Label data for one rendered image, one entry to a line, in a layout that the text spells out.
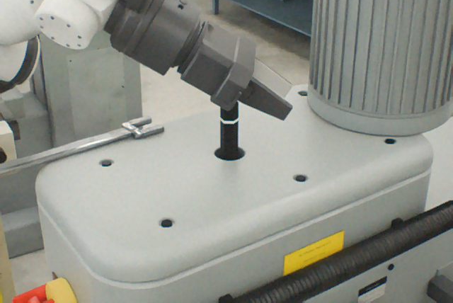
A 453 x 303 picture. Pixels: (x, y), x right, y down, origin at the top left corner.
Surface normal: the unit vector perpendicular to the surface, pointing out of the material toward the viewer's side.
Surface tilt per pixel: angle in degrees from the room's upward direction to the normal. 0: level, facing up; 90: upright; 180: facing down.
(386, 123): 90
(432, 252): 90
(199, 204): 0
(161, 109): 0
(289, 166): 0
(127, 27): 89
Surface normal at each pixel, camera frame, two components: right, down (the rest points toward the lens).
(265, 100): -0.07, 0.47
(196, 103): 0.00, -0.88
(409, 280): 0.55, 0.39
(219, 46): 0.50, -0.75
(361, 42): -0.52, 0.40
